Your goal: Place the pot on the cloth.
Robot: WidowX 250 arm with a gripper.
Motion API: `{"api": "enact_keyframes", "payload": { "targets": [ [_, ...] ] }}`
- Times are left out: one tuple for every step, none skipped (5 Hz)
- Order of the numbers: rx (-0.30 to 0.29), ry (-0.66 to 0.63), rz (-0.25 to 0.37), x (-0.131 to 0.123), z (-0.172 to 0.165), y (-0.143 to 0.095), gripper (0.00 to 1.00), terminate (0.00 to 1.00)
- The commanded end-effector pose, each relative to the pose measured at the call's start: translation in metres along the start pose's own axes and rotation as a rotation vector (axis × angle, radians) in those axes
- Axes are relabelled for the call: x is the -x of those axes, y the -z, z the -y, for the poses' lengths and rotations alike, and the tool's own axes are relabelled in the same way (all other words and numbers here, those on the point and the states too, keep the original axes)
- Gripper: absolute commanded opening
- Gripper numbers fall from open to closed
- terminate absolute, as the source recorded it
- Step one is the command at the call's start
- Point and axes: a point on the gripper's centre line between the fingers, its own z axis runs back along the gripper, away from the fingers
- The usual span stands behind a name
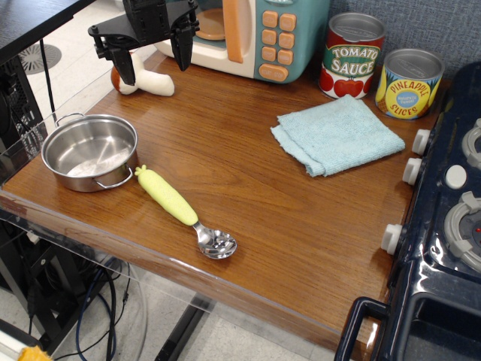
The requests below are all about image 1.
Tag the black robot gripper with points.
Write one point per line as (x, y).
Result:
(145, 23)

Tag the round stainless steel pot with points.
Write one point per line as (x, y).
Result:
(90, 153)

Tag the light blue folded cloth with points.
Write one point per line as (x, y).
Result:
(336, 136)

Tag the plush toy mushroom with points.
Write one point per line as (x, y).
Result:
(148, 81)

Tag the teal toy microwave oven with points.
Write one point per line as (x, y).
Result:
(265, 40)

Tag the black side desk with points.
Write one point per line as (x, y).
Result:
(23, 23)

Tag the tomato sauce can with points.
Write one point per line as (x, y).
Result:
(352, 49)

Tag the pineapple slices can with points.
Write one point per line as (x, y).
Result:
(408, 83)

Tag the white stove knob rear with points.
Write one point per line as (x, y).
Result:
(420, 141)

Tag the white stove knob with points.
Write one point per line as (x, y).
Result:
(411, 171)
(391, 238)
(420, 141)

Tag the white stove knob middle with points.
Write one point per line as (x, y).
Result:
(411, 171)

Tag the white stove knob front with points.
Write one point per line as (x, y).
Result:
(391, 238)

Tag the dark blue toy stove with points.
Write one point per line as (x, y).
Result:
(433, 308)

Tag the spoon with yellow-green handle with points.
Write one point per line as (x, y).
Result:
(213, 243)

